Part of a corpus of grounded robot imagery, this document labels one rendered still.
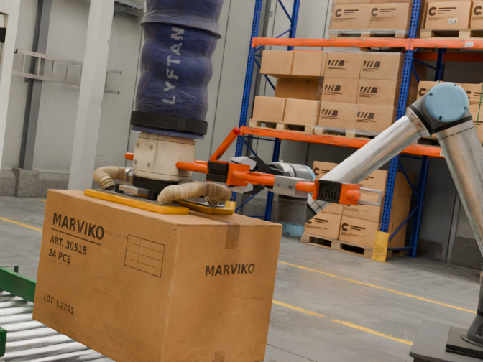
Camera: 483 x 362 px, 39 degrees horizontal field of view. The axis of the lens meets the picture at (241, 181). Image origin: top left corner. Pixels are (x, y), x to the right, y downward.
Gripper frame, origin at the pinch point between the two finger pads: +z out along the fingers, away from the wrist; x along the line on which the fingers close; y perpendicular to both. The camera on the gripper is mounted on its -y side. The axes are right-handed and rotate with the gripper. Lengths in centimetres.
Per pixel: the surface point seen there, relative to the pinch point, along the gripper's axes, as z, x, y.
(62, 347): 0, -67, 65
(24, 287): -20, -61, 120
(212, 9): 0.0, 44.7, 15.8
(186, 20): 7.2, 40.1, 18.2
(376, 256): -695, -115, 318
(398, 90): -712, 110, 329
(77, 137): -156, -1, 278
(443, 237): -833, -87, 287
